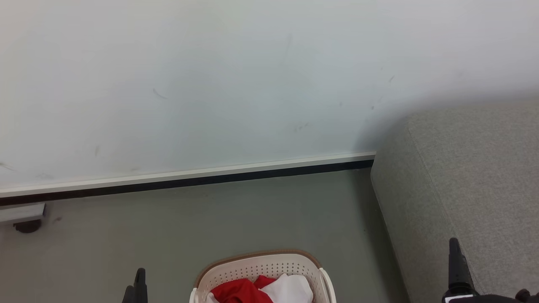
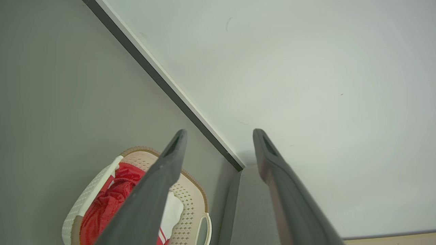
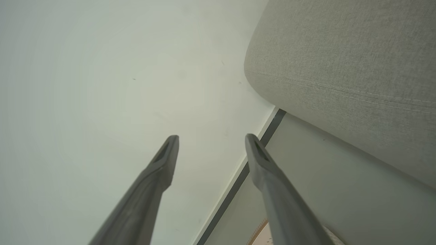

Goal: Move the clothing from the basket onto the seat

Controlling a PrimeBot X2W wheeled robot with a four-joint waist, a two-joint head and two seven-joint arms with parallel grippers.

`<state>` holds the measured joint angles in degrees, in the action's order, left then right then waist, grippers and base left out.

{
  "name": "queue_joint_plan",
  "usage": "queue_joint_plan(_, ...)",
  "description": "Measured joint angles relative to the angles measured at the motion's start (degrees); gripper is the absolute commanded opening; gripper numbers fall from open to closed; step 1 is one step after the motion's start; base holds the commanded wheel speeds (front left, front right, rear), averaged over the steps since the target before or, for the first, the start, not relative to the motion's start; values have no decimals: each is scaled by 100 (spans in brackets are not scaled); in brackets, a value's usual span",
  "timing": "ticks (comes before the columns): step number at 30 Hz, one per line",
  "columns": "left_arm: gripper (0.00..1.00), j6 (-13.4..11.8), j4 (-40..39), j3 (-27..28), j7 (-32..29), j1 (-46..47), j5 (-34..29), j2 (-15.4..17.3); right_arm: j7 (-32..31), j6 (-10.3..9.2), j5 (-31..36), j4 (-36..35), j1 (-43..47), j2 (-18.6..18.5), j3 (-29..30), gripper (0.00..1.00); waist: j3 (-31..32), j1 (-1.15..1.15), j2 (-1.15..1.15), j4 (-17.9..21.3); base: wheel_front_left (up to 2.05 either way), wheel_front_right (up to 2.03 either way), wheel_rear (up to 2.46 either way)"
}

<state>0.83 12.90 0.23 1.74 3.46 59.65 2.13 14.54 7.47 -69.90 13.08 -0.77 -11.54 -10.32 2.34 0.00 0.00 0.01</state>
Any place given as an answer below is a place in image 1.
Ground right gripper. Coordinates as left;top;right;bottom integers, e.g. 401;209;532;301
442;237;539;303

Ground red shorts with white trim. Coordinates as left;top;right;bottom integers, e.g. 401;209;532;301
210;275;278;303

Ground grey fabric sofa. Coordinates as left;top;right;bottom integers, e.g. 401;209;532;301
370;101;539;303

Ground white and black baseboard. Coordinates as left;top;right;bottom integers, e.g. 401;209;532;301
0;151;376;207

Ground cream perforated laundry basket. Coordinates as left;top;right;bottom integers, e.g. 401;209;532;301
189;249;337;303

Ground white cloth garment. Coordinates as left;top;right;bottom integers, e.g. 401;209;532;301
205;274;314;303

